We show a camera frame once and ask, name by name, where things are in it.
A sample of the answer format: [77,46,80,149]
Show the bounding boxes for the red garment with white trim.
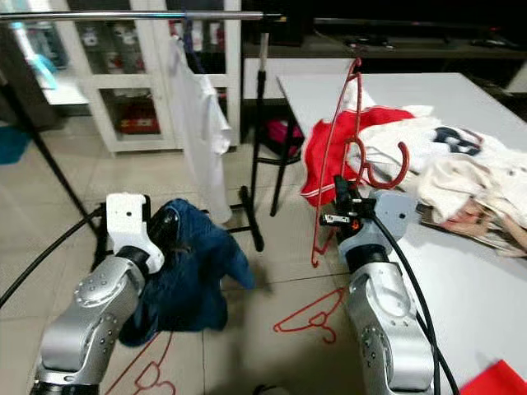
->
[300,105,417,208]

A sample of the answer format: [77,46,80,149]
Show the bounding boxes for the blue denim jeans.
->
[119,197,256,348]

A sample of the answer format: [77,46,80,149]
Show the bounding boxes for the thick red plastic hanger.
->
[310,57,413,269]

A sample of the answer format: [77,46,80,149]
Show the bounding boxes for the white shirt with black print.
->
[366,114,511,198]

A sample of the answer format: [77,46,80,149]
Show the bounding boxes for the blue clothes hanger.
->
[183,10,211,75]

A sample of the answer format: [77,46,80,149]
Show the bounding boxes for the pink bag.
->
[263,119,304,149]

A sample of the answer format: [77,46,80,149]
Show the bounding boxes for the black metal stool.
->
[243,118,307,217]

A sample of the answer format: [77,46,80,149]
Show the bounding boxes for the plain white t-shirt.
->
[167,37,235,225]

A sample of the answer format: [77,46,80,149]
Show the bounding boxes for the red box with flower print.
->
[117,103,162,135]

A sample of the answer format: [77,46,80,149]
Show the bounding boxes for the colourful printed cloth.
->
[418,202,527,258]

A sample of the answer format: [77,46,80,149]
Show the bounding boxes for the white glass-door cabinet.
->
[41,0,244,155]

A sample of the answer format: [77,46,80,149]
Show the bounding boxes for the teal floor mat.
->
[0,125,34,165]

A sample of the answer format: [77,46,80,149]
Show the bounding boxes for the light blue plastic object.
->
[12,21,60,90]

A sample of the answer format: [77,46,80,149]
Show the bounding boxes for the metal clothes rack black legs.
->
[0,10,287,253]

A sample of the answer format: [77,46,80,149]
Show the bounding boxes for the plain red cloth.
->
[459,358,527,395]

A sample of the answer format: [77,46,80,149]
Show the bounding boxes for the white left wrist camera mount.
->
[104,192,164,274]

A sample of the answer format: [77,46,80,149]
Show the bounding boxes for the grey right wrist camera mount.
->
[346,191,421,252]

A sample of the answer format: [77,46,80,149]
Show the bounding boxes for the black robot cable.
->
[0,206,110,309]
[371,216,462,395]

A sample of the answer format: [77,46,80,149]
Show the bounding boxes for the thin red wire hanger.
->
[105,329,175,395]
[273,286,348,346]

